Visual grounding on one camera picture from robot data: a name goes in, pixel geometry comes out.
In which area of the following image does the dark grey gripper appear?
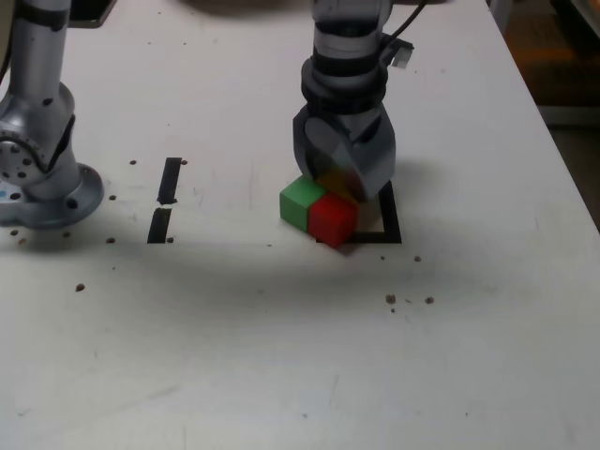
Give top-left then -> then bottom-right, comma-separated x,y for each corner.
292,105 -> 399,203

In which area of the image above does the yellow cube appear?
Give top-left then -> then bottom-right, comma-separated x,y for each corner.
314,168 -> 362,205

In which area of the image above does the red cube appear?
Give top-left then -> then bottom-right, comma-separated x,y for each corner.
307,191 -> 361,248

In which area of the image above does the green cube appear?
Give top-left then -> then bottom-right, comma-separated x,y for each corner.
278,176 -> 329,234

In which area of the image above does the black tape square outline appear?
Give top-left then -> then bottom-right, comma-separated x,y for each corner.
316,180 -> 403,246

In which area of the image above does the black tape strip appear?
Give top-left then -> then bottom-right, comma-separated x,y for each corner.
146,157 -> 183,245

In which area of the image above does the black flat phone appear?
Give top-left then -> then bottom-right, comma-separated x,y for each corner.
68,0 -> 116,23

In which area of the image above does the small wrist camera box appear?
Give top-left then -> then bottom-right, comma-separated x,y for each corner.
386,37 -> 416,71

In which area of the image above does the black cable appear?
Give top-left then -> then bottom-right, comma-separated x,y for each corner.
382,0 -> 428,48

